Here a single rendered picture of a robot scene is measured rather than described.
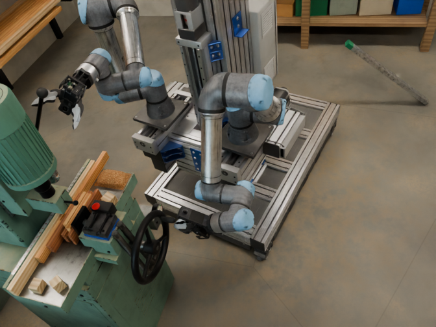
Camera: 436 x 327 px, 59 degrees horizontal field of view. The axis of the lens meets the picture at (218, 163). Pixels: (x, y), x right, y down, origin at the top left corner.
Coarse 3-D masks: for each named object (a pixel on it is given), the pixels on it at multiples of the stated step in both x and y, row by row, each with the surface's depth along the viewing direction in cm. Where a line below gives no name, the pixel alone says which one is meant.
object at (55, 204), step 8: (32, 192) 142; (56, 192) 140; (64, 192) 141; (32, 200) 140; (40, 200) 139; (48, 200) 138; (56, 200) 138; (40, 208) 143; (48, 208) 141; (56, 208) 139; (64, 208) 142
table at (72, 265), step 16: (112, 192) 159; (128, 192) 163; (64, 240) 146; (128, 240) 148; (48, 256) 142; (64, 256) 141; (80, 256) 140; (96, 256) 143; (112, 256) 142; (48, 272) 138; (64, 272) 137; (80, 272) 137; (48, 288) 134; (80, 288) 138; (32, 304) 136; (48, 304) 130; (64, 304) 130
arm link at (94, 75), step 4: (80, 64) 138; (84, 64) 136; (88, 64) 137; (84, 68) 135; (88, 68) 136; (92, 68) 137; (92, 72) 136; (96, 72) 138; (84, 76) 136; (92, 76) 136; (96, 76) 138; (96, 80) 139; (92, 84) 139
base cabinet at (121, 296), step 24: (144, 240) 182; (120, 264) 163; (120, 288) 165; (144, 288) 188; (168, 288) 220; (48, 312) 186; (72, 312) 172; (96, 312) 160; (120, 312) 168; (144, 312) 191
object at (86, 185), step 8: (104, 152) 170; (104, 160) 170; (96, 168) 165; (88, 176) 162; (96, 176) 166; (88, 184) 161; (80, 192) 156; (72, 200) 154; (48, 240) 142; (40, 248) 140; (48, 248) 142; (40, 256) 138
